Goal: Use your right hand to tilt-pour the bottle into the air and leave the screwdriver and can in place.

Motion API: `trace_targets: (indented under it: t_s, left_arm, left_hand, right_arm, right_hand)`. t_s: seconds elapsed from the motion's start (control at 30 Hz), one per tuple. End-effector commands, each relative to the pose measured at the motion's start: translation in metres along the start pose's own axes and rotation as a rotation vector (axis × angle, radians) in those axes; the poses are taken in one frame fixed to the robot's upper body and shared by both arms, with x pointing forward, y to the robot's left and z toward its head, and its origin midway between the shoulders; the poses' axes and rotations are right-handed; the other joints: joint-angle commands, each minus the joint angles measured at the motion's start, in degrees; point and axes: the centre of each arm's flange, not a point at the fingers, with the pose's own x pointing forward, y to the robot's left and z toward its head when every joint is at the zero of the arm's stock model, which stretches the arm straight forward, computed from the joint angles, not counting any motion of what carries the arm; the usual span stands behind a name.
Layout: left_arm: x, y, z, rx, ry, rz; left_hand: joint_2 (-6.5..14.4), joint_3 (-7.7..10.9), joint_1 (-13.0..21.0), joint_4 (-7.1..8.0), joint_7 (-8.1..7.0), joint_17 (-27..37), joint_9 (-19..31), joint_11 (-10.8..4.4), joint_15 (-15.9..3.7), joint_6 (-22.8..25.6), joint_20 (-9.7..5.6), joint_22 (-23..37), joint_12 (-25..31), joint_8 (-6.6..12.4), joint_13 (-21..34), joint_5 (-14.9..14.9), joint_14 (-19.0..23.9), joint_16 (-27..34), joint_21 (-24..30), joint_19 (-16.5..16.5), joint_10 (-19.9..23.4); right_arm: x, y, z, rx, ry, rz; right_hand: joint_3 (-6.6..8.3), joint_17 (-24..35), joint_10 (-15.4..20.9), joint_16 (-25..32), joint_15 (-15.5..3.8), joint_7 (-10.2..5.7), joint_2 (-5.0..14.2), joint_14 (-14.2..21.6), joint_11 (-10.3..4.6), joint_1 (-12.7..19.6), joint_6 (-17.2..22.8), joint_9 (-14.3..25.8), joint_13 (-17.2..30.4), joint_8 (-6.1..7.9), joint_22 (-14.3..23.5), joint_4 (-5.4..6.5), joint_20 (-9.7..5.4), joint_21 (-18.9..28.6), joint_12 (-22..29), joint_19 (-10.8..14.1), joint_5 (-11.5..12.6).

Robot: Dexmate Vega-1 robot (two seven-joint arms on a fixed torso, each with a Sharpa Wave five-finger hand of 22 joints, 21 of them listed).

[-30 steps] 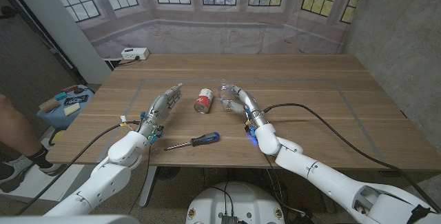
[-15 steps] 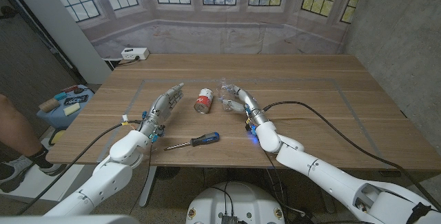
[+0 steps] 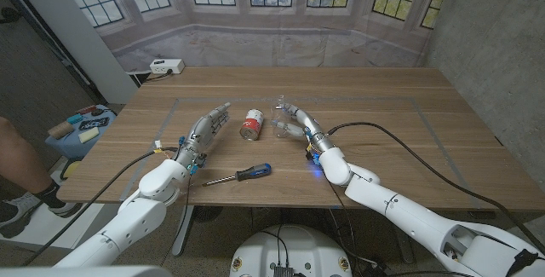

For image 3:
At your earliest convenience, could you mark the grey black sneaker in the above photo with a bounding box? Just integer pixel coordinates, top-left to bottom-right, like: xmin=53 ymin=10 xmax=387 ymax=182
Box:
xmin=0 ymin=193 xmax=43 ymax=239
xmin=49 ymin=199 xmax=82 ymax=218

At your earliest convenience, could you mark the grey metal table leg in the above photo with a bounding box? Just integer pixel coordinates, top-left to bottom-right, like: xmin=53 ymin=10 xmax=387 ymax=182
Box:
xmin=171 ymin=205 xmax=196 ymax=257
xmin=387 ymin=225 xmax=416 ymax=264

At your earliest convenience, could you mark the black blue handle screwdriver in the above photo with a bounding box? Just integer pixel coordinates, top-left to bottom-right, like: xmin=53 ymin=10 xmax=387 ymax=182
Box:
xmin=202 ymin=163 xmax=273 ymax=188

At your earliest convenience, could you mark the yellow sponge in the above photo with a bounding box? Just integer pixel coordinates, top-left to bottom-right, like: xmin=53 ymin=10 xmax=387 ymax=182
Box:
xmin=77 ymin=126 xmax=100 ymax=144

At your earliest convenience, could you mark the red white soup can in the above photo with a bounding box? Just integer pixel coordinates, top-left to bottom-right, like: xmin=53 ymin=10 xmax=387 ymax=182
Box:
xmin=238 ymin=107 xmax=266 ymax=141

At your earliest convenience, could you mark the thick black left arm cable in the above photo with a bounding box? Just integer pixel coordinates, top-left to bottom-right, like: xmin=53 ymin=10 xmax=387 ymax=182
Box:
xmin=20 ymin=147 xmax=178 ymax=268

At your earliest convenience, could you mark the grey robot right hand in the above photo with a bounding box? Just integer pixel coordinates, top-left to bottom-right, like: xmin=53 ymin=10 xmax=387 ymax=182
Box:
xmin=270 ymin=101 xmax=336 ymax=167

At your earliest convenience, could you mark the black patterned flat item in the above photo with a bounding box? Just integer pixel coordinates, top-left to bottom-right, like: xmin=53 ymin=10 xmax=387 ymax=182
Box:
xmin=78 ymin=117 xmax=111 ymax=131

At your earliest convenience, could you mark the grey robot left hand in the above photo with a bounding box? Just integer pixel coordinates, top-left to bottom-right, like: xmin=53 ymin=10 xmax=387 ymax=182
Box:
xmin=173 ymin=101 xmax=232 ymax=176

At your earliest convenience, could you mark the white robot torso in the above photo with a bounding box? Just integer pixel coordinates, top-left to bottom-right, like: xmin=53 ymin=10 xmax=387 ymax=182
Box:
xmin=228 ymin=224 xmax=353 ymax=277

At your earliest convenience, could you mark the blue stool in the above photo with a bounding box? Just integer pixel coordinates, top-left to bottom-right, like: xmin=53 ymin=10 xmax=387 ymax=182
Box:
xmin=44 ymin=105 xmax=118 ymax=161

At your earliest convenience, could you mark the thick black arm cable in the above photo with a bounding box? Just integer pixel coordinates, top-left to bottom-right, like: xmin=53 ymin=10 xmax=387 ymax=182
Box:
xmin=326 ymin=122 xmax=545 ymax=255
xmin=20 ymin=147 xmax=178 ymax=268

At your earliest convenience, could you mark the person's bare leg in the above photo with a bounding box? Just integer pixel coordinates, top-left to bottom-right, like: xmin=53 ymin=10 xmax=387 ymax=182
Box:
xmin=0 ymin=116 xmax=55 ymax=195

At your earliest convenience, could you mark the clear plastic bottle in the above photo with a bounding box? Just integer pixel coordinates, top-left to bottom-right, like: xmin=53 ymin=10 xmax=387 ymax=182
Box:
xmin=270 ymin=95 xmax=304 ymax=139

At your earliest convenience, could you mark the white floor mat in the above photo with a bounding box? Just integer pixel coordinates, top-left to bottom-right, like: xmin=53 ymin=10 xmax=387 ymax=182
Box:
xmin=0 ymin=202 xmax=107 ymax=246

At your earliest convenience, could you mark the yellow round floor object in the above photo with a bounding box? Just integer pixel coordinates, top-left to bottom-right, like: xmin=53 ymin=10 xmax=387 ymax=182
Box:
xmin=63 ymin=160 xmax=82 ymax=181

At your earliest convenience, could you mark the white power strip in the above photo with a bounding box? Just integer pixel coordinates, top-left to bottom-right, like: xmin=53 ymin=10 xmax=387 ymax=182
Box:
xmin=149 ymin=58 xmax=186 ymax=76

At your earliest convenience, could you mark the black door handle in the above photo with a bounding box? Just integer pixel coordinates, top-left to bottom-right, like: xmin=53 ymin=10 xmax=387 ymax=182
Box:
xmin=0 ymin=7 xmax=22 ymax=25

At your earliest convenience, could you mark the black round floor object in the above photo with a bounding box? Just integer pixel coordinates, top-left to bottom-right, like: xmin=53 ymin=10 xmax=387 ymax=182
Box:
xmin=193 ymin=205 xmax=223 ymax=223

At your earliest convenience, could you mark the printed window backdrop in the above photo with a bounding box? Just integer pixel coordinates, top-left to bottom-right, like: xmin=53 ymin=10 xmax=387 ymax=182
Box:
xmin=53 ymin=0 xmax=455 ymax=73

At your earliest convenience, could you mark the tan brush block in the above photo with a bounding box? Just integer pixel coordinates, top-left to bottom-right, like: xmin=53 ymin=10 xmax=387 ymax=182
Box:
xmin=47 ymin=121 xmax=75 ymax=140

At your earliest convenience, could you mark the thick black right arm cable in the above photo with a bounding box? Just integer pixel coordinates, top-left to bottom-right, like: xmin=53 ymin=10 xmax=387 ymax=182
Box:
xmin=326 ymin=122 xmax=545 ymax=255

